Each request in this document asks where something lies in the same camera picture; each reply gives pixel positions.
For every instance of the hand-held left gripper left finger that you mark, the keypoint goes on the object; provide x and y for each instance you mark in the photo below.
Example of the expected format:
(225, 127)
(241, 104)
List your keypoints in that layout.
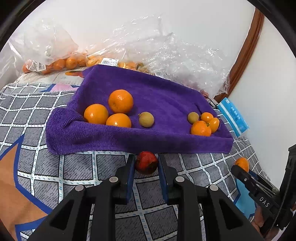
(130, 180)

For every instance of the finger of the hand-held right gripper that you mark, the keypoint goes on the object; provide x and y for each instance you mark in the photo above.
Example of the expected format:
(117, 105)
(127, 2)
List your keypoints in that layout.
(242, 178)

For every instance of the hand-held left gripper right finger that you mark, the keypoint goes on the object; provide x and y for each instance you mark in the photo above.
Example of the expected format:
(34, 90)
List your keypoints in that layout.
(163, 180)

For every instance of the large orange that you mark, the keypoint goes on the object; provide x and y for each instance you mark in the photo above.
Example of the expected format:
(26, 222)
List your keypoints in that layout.
(96, 114)
(200, 128)
(121, 101)
(242, 164)
(118, 120)

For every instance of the small red apple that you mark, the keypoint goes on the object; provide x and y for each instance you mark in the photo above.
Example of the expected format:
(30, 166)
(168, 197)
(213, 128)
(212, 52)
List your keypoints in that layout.
(146, 165)

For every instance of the small orange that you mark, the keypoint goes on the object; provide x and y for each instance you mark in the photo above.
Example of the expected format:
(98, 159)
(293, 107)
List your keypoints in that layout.
(206, 116)
(214, 124)

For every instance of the longan fruit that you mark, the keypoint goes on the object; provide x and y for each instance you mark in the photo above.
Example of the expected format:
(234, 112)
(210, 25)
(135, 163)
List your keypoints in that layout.
(192, 117)
(146, 119)

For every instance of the purple towel covered tray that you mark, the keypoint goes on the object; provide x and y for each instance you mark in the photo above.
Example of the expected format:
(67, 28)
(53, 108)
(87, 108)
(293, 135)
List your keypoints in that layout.
(161, 99)

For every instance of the bagged red fruits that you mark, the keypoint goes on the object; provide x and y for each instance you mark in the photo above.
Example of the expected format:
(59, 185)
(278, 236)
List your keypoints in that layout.
(204, 93)

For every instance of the person's right hand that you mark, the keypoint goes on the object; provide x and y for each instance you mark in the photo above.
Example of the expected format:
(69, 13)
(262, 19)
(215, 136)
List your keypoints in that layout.
(258, 217)

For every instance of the blue tissue pack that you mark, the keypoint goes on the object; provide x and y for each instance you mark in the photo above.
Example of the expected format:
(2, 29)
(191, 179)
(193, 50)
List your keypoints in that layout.
(233, 115)

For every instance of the grey checkered star blanket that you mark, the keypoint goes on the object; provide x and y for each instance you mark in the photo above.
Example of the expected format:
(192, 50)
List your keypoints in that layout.
(34, 139)

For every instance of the pile of bagged oranges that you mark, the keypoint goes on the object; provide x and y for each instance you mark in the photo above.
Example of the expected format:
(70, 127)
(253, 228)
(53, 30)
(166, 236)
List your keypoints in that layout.
(69, 62)
(129, 64)

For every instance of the white price label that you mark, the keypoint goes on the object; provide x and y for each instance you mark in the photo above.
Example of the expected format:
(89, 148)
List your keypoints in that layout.
(109, 62)
(40, 66)

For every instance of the large crinkled clear plastic bag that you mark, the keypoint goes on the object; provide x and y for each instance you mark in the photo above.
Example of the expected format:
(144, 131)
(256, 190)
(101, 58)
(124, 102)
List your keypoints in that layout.
(173, 53)

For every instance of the fruit print cardboard box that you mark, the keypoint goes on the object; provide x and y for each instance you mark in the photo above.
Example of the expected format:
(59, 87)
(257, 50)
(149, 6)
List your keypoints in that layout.
(53, 77)

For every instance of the brown wooden door frame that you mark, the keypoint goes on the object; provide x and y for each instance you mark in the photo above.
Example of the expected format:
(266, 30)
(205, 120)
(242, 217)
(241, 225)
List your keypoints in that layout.
(245, 51)

